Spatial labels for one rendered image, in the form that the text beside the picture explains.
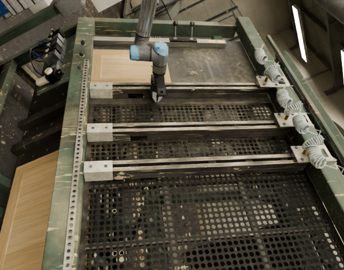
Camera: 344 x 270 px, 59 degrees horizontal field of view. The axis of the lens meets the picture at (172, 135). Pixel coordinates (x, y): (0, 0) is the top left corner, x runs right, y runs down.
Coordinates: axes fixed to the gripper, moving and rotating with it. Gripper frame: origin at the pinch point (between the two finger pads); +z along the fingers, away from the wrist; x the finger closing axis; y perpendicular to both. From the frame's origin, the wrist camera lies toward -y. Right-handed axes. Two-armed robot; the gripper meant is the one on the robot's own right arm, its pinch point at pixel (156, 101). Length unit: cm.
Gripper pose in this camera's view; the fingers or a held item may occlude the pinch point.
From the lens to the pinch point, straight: 178.1
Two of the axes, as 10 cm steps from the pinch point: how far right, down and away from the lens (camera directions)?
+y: -1.3, -7.4, 6.6
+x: -9.9, 0.2, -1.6
